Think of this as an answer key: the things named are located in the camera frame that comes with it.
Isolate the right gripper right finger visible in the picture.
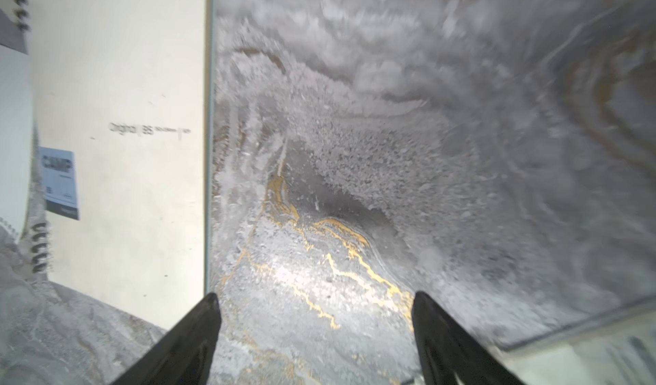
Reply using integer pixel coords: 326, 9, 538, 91
411, 291, 524, 385

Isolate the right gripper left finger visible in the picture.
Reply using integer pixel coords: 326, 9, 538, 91
113, 293, 222, 385

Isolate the B5 spiral notebook blue label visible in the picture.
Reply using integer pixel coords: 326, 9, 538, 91
1, 0, 211, 330

